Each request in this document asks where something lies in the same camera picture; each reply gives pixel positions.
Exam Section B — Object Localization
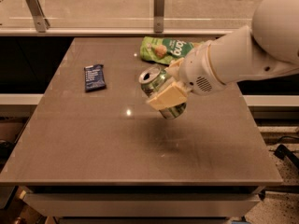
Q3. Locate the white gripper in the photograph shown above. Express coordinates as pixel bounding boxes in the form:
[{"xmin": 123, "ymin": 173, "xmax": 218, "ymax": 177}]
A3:
[{"xmin": 145, "ymin": 41, "xmax": 226, "ymax": 110}]

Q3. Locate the left metal bracket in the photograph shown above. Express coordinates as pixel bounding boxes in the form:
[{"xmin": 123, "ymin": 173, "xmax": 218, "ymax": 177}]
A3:
[{"xmin": 25, "ymin": 0, "xmax": 50, "ymax": 33}]

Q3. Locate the black cable on floor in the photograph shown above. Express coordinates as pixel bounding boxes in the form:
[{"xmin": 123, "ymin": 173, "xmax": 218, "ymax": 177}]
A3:
[{"xmin": 268, "ymin": 135, "xmax": 299, "ymax": 170}]

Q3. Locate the green soda can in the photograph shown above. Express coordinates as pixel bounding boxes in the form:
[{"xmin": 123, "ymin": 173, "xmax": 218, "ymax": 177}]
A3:
[{"xmin": 138, "ymin": 64, "xmax": 186, "ymax": 119}]

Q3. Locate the blue snack bar wrapper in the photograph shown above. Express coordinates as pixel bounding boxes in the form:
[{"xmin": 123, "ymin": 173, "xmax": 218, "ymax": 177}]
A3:
[{"xmin": 84, "ymin": 64, "xmax": 106, "ymax": 92}]

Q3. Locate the green snack bag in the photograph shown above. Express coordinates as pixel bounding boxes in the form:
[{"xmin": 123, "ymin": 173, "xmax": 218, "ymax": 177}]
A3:
[{"xmin": 140, "ymin": 36, "xmax": 201, "ymax": 65}]

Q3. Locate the glass barrier panel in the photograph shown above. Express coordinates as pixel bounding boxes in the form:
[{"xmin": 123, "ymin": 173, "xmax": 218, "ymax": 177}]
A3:
[{"xmin": 0, "ymin": 0, "xmax": 262, "ymax": 30}]

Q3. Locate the middle metal bracket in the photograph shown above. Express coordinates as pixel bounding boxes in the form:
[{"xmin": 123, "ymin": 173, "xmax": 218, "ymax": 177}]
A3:
[{"xmin": 153, "ymin": 0, "xmax": 164, "ymax": 33}]

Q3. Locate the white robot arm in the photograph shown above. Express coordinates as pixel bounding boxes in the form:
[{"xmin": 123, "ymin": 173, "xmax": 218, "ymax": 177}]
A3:
[{"xmin": 147, "ymin": 0, "xmax": 299, "ymax": 110}]

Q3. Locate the metal bracket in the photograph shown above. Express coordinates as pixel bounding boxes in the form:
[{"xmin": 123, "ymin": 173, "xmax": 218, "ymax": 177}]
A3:
[
  {"xmin": 25, "ymin": 0, "xmax": 50, "ymax": 33},
  {"xmin": 153, "ymin": 0, "xmax": 164, "ymax": 33}
]

